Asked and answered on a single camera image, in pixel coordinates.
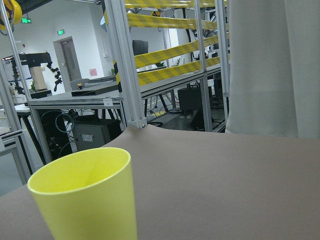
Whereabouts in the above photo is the yellow plastic cup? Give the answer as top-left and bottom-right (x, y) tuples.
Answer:
(27, 147), (138, 240)

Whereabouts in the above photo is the yellow black barrier tape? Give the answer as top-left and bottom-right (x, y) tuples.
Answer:
(123, 0), (231, 86)

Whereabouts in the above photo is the grey computer case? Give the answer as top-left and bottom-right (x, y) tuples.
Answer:
(72, 119), (122, 151)

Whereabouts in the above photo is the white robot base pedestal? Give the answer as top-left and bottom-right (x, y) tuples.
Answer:
(226, 0), (320, 139)

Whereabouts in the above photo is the black box on bench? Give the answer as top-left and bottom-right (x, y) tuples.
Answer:
(71, 85), (118, 97)

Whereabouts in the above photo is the aluminium frame post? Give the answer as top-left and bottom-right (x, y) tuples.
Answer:
(104, 0), (147, 129)

